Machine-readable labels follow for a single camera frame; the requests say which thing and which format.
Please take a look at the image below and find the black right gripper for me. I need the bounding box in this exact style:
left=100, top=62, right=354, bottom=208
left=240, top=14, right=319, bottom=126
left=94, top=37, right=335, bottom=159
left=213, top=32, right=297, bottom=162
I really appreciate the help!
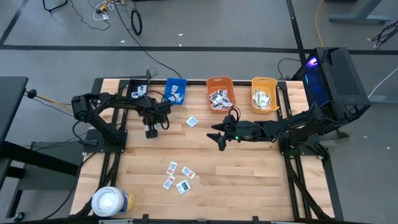
left=206, top=121, right=261, bottom=152

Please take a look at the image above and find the yellow plastic bin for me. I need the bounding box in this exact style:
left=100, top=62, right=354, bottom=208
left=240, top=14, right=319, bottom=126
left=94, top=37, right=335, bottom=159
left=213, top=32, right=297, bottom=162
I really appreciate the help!
left=251, top=77, right=280, bottom=115

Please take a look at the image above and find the grey desk foot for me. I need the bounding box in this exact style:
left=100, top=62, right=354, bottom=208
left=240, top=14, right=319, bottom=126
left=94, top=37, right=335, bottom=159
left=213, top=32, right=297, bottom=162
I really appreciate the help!
left=368, top=95, right=398, bottom=105

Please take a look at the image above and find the tangled black cable bundle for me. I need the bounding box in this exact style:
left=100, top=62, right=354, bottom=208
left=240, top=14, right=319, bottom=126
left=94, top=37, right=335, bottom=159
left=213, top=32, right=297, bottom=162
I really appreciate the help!
left=371, top=20, right=398, bottom=50

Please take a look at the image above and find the coiled black cable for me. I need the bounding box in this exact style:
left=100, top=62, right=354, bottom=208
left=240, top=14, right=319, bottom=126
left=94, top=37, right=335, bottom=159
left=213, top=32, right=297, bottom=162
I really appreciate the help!
left=130, top=7, right=144, bottom=37

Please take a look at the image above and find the white cable bundle with plug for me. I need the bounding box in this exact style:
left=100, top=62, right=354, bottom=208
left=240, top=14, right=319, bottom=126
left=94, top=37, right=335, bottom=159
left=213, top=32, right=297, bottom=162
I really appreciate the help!
left=92, top=0, right=116, bottom=22

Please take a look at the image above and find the black computer tower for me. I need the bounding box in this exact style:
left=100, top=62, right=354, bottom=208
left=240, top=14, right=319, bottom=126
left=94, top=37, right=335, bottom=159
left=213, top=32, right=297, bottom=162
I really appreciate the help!
left=292, top=46, right=373, bottom=113

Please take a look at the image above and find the yellow floor cable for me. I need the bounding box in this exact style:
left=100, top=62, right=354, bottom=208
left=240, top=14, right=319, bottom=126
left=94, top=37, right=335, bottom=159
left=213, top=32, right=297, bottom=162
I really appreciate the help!
left=315, top=0, right=325, bottom=47

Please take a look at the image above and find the orange plastic bin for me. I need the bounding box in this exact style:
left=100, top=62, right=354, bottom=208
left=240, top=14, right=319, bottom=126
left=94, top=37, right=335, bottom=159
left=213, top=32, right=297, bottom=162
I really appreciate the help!
left=206, top=76, right=236, bottom=114

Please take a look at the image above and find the black desk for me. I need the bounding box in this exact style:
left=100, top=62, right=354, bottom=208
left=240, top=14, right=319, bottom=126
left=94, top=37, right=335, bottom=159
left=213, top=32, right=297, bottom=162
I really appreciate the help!
left=0, top=76, right=84, bottom=218

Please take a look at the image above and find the grey desk leg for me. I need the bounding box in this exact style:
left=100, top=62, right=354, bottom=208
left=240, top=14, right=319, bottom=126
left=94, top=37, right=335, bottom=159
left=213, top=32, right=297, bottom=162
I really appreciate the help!
left=328, top=0, right=392, bottom=25

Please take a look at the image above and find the black mesh basket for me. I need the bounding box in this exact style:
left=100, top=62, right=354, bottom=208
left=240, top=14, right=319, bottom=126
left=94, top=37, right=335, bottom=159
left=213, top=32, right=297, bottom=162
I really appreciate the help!
left=125, top=79, right=150, bottom=102

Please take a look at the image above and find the black floor stand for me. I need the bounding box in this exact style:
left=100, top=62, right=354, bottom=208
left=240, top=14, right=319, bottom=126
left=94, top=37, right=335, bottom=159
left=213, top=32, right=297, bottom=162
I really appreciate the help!
left=42, top=0, right=69, bottom=13

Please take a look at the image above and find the orange cable with black knob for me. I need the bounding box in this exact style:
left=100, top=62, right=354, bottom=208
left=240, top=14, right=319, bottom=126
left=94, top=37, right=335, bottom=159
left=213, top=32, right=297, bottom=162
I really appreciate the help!
left=26, top=89, right=74, bottom=111

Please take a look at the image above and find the white floor cable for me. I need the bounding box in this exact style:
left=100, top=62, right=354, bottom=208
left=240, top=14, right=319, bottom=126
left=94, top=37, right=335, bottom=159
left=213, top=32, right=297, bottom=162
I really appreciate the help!
left=368, top=67, right=398, bottom=98

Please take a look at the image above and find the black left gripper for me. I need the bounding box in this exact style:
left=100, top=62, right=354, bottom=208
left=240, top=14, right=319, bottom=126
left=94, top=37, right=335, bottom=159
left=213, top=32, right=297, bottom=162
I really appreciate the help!
left=142, top=99, right=171, bottom=139

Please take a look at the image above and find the black computer cable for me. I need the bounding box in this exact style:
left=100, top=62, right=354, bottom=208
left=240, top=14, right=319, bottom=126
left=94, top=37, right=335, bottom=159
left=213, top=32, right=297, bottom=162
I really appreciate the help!
left=276, top=57, right=302, bottom=80

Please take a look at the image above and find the long black floor cable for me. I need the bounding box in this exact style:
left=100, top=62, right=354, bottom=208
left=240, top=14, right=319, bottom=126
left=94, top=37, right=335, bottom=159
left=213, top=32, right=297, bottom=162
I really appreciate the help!
left=113, top=0, right=183, bottom=79

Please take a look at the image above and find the blue plastic bin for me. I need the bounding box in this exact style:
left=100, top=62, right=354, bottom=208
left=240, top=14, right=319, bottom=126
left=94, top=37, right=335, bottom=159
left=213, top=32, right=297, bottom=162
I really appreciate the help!
left=163, top=77, right=187, bottom=105

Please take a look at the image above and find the white canister with yellow label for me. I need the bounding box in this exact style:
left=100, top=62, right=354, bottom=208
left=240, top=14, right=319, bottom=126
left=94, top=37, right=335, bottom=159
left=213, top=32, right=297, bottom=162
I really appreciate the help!
left=91, top=186, right=136, bottom=218

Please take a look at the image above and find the thin black floor cable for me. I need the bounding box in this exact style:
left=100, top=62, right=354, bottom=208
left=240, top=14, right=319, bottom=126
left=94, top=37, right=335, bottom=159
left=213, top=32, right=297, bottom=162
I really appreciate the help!
left=68, top=0, right=112, bottom=31

